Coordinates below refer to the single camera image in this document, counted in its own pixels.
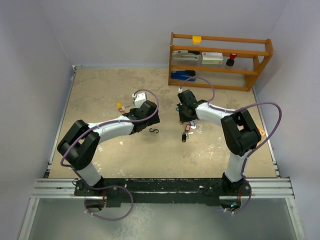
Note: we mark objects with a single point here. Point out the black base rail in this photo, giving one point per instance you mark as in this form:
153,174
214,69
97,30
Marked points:
113,192

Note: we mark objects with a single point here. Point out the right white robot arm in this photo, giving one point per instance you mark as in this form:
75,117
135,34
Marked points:
239,129

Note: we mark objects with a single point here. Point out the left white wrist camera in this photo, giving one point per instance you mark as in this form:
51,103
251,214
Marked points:
139,99

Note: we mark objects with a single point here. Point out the white cardboard box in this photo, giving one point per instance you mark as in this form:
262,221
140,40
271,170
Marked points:
211,58

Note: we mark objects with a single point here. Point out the red key tag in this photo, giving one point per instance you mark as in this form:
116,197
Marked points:
187,127

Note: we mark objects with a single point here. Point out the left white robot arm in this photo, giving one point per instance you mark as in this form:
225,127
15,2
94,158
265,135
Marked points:
79,144

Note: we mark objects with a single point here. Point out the red black stamp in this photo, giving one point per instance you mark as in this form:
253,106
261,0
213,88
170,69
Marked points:
231,61

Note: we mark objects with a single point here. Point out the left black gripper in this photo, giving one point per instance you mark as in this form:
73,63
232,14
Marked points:
153,120

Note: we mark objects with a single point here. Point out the wooden shelf rack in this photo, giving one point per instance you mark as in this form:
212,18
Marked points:
248,63

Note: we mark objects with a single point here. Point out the blue stapler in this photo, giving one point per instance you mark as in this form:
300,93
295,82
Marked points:
183,75

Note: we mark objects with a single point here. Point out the yellow lid jar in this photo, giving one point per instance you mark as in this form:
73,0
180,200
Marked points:
196,40

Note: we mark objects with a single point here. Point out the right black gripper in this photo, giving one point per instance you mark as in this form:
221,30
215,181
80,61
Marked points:
183,119

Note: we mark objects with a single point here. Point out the orange packet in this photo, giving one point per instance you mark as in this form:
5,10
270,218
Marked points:
261,131

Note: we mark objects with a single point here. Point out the grey stapler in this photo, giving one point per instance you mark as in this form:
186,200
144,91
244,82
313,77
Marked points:
186,55

